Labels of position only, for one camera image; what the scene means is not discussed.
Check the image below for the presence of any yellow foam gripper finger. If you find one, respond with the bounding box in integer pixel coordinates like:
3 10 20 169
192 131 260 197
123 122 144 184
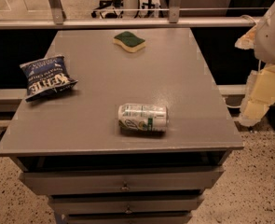
239 63 275 127
235 25 256 49

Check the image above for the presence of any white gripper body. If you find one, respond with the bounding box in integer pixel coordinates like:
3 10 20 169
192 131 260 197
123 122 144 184
254 7 275 64

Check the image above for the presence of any green and yellow sponge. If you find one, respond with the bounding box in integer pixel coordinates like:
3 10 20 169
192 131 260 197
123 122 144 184
113 31 145 53

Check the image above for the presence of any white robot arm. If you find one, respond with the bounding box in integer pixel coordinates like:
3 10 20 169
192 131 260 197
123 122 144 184
235 2 275 127

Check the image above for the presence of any blue chip bag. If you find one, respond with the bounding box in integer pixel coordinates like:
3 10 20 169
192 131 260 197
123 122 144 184
20 55 77 102

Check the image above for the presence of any grey metal railing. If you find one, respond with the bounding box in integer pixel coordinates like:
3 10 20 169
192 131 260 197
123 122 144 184
0 0 275 29

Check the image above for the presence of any white green soda can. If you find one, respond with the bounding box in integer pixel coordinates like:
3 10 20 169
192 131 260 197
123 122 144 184
117 104 169 133

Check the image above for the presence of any top grey drawer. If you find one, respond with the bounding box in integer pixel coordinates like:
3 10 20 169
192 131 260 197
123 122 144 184
20 166 224 195

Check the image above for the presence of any grey drawer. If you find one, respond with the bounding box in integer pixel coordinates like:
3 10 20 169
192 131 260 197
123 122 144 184
20 166 224 195
67 212 192 224
49 194 203 215

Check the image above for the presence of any black office chair base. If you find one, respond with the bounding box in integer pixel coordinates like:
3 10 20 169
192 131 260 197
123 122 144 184
90 0 126 19

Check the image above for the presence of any grey drawer cabinet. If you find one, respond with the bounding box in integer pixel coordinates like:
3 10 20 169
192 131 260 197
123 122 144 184
0 28 242 224

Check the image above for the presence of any middle grey drawer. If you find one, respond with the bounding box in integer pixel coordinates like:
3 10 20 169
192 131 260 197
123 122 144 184
49 194 203 215

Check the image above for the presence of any bottom grey drawer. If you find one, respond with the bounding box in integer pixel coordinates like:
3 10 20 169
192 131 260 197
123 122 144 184
67 212 192 224

